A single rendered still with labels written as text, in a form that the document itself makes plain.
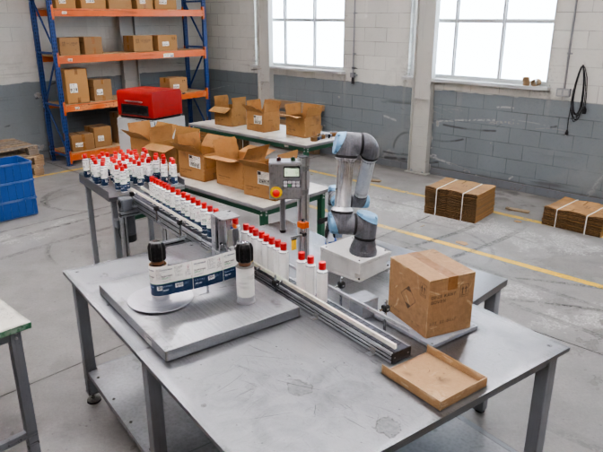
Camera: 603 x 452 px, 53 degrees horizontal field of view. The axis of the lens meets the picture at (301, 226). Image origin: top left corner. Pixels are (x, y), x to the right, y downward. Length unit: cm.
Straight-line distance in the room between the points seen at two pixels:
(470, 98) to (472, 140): 56
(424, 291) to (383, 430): 69
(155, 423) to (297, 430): 88
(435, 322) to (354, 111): 717
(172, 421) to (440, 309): 147
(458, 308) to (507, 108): 576
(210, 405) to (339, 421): 47
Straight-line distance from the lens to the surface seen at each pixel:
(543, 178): 820
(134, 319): 281
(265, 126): 762
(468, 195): 685
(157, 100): 831
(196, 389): 237
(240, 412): 224
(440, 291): 260
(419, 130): 888
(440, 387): 240
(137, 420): 331
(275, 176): 298
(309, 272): 285
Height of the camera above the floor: 215
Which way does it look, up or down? 19 degrees down
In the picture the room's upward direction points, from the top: straight up
